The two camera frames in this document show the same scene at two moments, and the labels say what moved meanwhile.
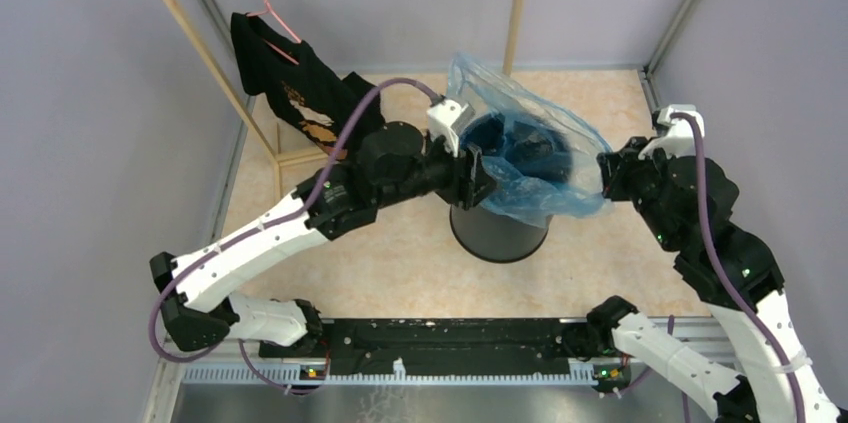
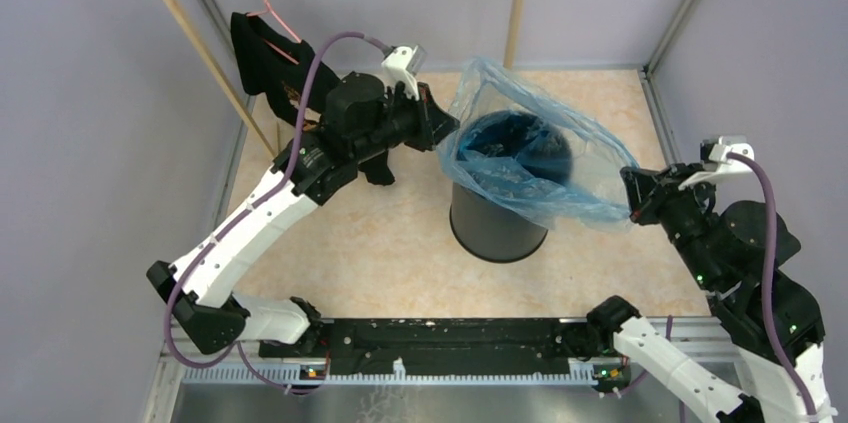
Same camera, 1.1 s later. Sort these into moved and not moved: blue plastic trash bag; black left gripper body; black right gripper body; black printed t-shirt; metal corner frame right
Moved: black right gripper body; black left gripper body; blue plastic trash bag
Not moved: metal corner frame right; black printed t-shirt
